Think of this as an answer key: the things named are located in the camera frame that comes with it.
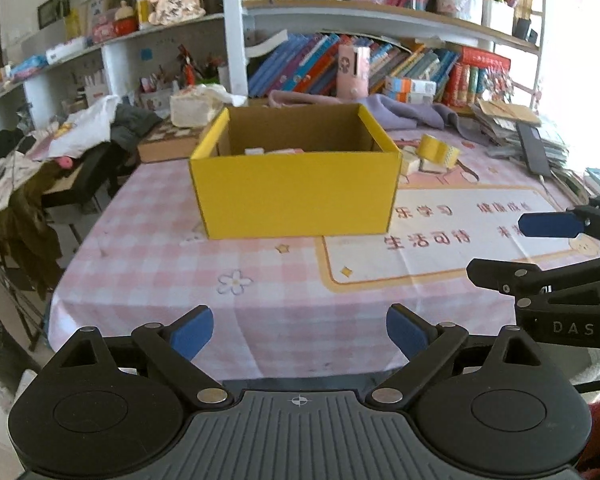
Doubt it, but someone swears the white garment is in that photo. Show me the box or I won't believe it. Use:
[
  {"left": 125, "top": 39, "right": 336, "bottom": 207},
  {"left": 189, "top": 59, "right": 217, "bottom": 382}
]
[{"left": 35, "top": 95, "right": 121, "bottom": 161}]

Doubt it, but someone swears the white shelf unit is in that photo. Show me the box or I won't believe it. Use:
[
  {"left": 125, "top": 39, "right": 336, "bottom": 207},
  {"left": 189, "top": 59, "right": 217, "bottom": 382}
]
[{"left": 0, "top": 0, "right": 548, "bottom": 131}]

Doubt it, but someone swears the red round jar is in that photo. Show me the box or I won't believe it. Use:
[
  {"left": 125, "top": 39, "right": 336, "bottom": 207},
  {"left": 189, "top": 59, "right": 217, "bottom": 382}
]
[{"left": 114, "top": 1, "right": 140, "bottom": 37}]

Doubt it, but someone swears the yellow tape roll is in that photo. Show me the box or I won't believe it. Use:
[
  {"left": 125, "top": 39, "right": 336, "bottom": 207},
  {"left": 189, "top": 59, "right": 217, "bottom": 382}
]
[{"left": 417, "top": 135, "right": 461, "bottom": 167}]

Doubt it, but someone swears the row of leaning books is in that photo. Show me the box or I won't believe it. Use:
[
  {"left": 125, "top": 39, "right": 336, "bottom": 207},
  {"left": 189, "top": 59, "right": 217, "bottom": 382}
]
[{"left": 247, "top": 32, "right": 461, "bottom": 101}]

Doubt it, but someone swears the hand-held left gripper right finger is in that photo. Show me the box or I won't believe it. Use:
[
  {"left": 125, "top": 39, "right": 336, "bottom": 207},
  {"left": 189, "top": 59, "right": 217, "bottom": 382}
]
[{"left": 365, "top": 303, "right": 545, "bottom": 407}]

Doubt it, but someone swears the pink cloth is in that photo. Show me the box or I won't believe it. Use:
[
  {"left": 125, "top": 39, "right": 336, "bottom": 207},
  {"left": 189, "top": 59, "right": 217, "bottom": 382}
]
[{"left": 267, "top": 90, "right": 351, "bottom": 107}]

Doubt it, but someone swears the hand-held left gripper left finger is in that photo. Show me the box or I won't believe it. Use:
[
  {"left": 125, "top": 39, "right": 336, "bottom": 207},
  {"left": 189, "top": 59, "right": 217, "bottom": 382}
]
[{"left": 51, "top": 305, "right": 233, "bottom": 407}]

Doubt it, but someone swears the dark grey garment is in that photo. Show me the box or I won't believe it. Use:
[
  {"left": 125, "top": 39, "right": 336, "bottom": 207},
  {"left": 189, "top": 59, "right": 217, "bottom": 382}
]
[{"left": 109, "top": 104, "right": 163, "bottom": 153}]

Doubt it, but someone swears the cream tissue box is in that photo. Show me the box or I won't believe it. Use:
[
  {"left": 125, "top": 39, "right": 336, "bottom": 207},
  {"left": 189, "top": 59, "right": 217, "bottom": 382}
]
[{"left": 169, "top": 84, "right": 246, "bottom": 128}]

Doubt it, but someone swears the black picture frame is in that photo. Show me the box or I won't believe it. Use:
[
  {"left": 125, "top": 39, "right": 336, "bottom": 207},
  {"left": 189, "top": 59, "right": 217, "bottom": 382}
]
[{"left": 37, "top": 0, "right": 71, "bottom": 30}]

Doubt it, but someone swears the black phone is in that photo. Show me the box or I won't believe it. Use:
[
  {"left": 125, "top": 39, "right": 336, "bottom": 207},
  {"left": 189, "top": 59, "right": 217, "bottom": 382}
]
[{"left": 516, "top": 122, "right": 551, "bottom": 175}]

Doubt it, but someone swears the brown flat box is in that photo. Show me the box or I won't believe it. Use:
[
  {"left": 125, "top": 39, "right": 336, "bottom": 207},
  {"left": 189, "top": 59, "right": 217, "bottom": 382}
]
[{"left": 137, "top": 122, "right": 216, "bottom": 163}]

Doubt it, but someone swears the yellow cardboard box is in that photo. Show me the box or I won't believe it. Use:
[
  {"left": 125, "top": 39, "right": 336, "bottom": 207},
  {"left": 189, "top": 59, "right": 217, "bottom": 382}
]
[{"left": 188, "top": 102, "right": 403, "bottom": 240}]

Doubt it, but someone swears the white pen container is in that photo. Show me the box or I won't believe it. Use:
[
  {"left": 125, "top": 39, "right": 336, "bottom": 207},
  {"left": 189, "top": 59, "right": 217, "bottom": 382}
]
[{"left": 481, "top": 0, "right": 516, "bottom": 36}]

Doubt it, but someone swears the stack of papers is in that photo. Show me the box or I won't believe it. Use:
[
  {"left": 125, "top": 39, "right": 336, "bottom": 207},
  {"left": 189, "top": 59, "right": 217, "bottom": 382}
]
[{"left": 472, "top": 99, "right": 571, "bottom": 171}]

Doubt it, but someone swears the grey tufted seat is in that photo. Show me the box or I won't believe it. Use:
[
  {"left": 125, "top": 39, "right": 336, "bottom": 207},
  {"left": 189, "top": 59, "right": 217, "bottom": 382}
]
[{"left": 225, "top": 372, "right": 406, "bottom": 393}]

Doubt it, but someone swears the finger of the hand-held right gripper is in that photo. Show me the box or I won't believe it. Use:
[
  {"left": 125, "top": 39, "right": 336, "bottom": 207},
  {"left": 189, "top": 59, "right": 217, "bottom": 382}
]
[
  {"left": 519, "top": 195, "right": 600, "bottom": 248},
  {"left": 466, "top": 255, "right": 600, "bottom": 309}
]

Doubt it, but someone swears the white floor bag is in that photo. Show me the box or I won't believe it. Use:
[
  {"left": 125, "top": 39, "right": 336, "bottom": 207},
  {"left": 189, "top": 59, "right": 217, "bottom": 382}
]
[{"left": 12, "top": 367, "right": 41, "bottom": 396}]

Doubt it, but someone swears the pink desk appliance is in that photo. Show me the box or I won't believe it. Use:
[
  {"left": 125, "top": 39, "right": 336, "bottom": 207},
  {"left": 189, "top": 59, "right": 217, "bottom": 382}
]
[{"left": 336, "top": 44, "right": 371, "bottom": 98}]

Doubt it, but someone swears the clear pen cup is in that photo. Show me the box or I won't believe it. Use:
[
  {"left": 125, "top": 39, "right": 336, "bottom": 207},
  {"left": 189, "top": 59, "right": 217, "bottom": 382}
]
[{"left": 437, "top": 0, "right": 483, "bottom": 23}]

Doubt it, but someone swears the lavender cloth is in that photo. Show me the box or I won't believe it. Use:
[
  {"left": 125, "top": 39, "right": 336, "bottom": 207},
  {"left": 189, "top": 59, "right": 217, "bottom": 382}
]
[{"left": 362, "top": 94, "right": 481, "bottom": 138}]

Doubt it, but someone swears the white long box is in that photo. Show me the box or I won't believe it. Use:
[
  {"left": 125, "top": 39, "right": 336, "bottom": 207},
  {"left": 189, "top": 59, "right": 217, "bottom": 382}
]
[{"left": 46, "top": 37, "right": 88, "bottom": 65}]

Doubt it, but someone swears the row of red books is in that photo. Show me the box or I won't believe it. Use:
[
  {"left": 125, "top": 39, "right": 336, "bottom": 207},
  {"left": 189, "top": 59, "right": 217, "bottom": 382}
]
[{"left": 442, "top": 46, "right": 511, "bottom": 107}]

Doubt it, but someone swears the pink checkered tablecloth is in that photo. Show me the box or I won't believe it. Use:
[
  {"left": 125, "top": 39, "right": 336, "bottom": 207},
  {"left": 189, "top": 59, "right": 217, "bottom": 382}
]
[{"left": 47, "top": 125, "right": 600, "bottom": 381}]

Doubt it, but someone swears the white charging cable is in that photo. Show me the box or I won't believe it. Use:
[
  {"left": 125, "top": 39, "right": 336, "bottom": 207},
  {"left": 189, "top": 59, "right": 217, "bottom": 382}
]
[{"left": 539, "top": 174, "right": 576, "bottom": 211}]

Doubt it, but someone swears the colourful figure display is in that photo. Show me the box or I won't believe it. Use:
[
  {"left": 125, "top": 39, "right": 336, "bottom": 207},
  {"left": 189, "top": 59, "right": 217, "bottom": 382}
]
[{"left": 480, "top": 67, "right": 513, "bottom": 106}]

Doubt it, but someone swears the brown garment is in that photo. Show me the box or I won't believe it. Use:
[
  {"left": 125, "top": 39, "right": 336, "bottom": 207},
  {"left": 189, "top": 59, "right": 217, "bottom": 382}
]
[{"left": 0, "top": 160, "right": 63, "bottom": 301}]

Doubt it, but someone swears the orange and blue carton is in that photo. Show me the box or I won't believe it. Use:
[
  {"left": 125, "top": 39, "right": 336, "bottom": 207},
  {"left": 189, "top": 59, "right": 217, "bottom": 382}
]
[
  {"left": 385, "top": 91, "right": 433, "bottom": 105},
  {"left": 384, "top": 76, "right": 437, "bottom": 95}
]

